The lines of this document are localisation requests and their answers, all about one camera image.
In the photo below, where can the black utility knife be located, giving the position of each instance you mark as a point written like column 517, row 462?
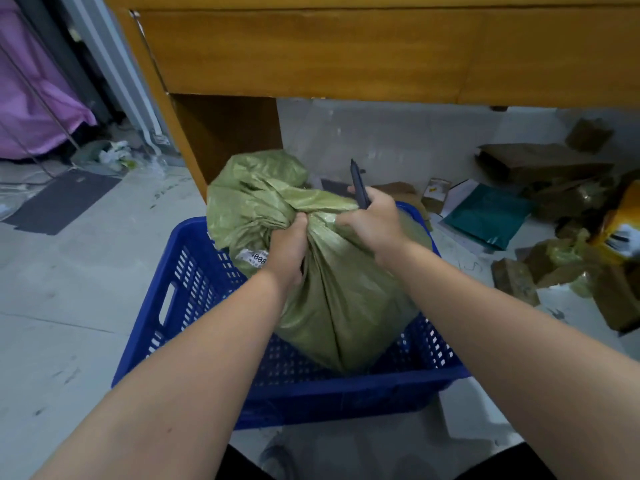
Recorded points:
column 358, row 184

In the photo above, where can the large brown taped parcel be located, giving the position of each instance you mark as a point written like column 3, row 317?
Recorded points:
column 617, row 297

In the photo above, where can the green woven sack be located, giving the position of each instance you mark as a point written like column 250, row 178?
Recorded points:
column 345, row 294

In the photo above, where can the person's right hand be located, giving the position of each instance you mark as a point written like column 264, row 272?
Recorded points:
column 377, row 227

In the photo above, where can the person's black shorts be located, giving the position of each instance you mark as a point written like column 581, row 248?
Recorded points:
column 505, row 467

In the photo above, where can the pink cloth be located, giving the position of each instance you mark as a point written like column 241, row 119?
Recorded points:
column 30, row 94

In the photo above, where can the teal mailer bag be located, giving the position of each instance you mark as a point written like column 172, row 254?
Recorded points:
column 487, row 214

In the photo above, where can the wooden desk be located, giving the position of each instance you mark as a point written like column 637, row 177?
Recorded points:
column 350, row 49

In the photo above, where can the grey metal door frame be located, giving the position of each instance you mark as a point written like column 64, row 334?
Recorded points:
column 120, row 69

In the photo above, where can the person's left thumb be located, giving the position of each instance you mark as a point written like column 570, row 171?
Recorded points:
column 300, row 223

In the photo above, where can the person's right forearm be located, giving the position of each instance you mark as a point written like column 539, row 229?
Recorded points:
column 510, row 354

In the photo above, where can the small box with yellow print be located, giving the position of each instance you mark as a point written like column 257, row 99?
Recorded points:
column 436, row 194

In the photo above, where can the yellow and white package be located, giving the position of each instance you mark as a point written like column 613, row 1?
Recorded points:
column 620, row 229

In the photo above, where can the parcel with green wrap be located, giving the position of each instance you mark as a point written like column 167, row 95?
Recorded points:
column 562, row 262

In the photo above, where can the person's left hand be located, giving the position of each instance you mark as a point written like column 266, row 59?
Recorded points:
column 286, row 254

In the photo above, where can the dark grey floor mat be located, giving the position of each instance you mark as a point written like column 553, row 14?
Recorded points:
column 65, row 199

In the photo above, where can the blue plastic crate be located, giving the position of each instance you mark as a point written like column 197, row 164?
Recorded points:
column 200, row 284

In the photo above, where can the crumpled white plastic wrap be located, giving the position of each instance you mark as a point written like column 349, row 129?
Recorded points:
column 116, row 154

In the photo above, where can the long brown cardboard box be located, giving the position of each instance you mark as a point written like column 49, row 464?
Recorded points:
column 540, row 162

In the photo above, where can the white paper sheet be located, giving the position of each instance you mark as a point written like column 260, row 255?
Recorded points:
column 462, row 192

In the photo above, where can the person's left forearm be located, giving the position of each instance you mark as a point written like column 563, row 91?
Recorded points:
column 200, row 374

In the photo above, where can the thin metal rack frame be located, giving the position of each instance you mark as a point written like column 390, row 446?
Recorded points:
column 45, row 104

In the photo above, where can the person's right thumb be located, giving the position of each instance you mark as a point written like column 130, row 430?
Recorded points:
column 346, row 220

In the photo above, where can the flat brown parcel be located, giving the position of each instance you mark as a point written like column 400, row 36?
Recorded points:
column 570, row 197

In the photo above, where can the small brown cardboard box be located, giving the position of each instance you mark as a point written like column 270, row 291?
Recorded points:
column 589, row 134

